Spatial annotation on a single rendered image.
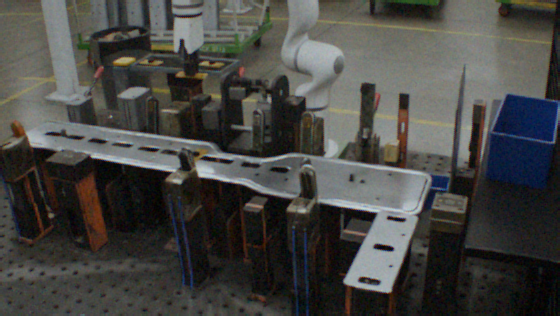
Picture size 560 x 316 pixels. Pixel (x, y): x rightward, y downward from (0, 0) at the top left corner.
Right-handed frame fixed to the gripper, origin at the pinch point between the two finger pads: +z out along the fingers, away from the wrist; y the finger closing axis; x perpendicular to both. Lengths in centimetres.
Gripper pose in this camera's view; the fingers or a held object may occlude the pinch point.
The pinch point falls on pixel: (191, 67)
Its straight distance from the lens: 160.4
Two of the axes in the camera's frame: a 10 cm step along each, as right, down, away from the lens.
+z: -0.1, 8.8, 4.8
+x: 9.7, 1.3, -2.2
